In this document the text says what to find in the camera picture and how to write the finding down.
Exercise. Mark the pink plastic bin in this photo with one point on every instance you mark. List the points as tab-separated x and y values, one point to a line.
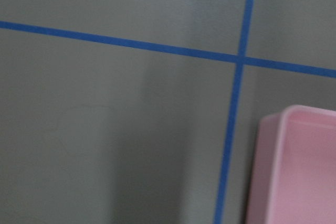
293	176

